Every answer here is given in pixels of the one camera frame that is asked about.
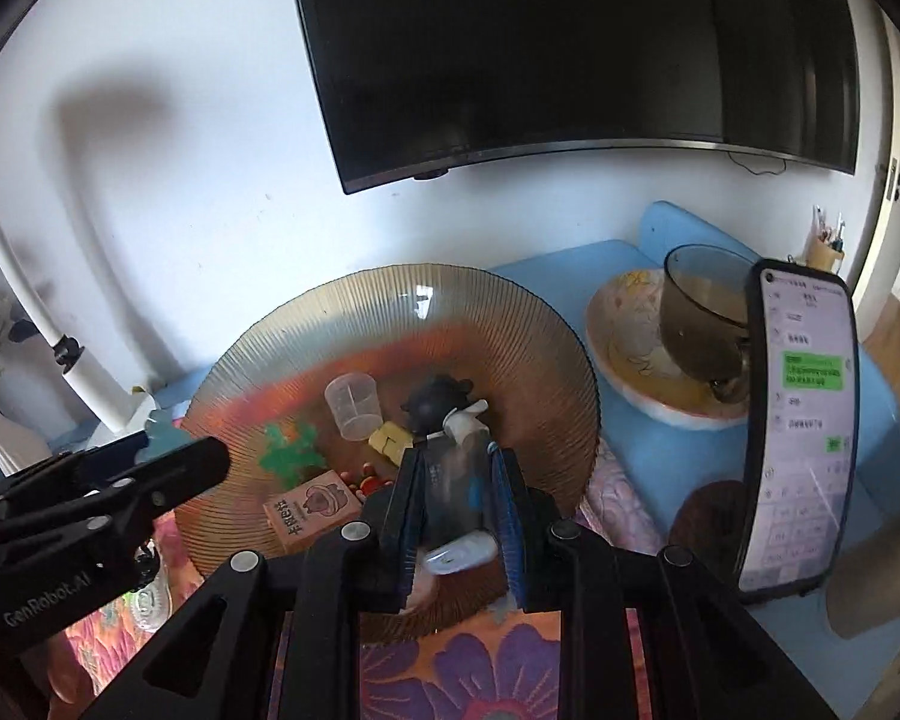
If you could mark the dark glass cup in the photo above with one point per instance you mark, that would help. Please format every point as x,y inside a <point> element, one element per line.
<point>701,322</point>

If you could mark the black flat television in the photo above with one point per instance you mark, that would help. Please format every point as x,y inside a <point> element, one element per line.
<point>570,52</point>

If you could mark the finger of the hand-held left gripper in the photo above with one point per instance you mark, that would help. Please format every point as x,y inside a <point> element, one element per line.
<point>105,456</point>
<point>165,476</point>

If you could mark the dark brown round lid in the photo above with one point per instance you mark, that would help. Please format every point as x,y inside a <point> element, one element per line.
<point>709,532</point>

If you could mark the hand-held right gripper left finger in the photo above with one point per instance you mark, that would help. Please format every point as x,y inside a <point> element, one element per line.
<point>406,532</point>

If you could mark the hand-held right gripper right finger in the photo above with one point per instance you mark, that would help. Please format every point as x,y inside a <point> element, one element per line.
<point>508,532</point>

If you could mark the small orange card box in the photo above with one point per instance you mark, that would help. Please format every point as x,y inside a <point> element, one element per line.
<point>311,510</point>

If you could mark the green plastic toy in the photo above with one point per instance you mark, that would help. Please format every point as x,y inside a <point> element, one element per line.
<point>289,454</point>

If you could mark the clear glass jar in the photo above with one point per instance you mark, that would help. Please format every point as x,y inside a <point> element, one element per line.
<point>148,592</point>

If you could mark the floral tablecloth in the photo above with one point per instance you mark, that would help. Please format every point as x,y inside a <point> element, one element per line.
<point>465,675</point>

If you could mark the pen holder with pens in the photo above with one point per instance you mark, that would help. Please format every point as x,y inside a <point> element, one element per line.
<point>825,251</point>

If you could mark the white door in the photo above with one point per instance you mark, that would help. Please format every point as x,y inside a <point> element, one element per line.
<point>889,127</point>

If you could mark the small red toy pieces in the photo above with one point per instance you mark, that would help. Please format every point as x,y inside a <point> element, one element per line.
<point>367,484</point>

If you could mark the black smartphone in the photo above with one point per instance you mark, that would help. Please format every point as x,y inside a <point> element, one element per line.
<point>799,427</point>

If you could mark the white pipe with black clamp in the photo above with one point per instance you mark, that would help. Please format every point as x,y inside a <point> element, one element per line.
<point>22,270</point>

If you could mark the cardboard tube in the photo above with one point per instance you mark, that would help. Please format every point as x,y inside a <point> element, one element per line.
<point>881,577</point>

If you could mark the yellow toy block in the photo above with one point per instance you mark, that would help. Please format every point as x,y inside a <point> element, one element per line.
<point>390,441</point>

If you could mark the small clear measuring cup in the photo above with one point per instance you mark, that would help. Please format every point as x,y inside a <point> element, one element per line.
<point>352,409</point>

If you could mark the amber ribbed glass plate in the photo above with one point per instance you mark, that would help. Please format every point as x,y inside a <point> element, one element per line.
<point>420,315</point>

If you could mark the patterned ceramic bowl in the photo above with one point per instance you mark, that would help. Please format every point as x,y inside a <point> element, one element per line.
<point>630,345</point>

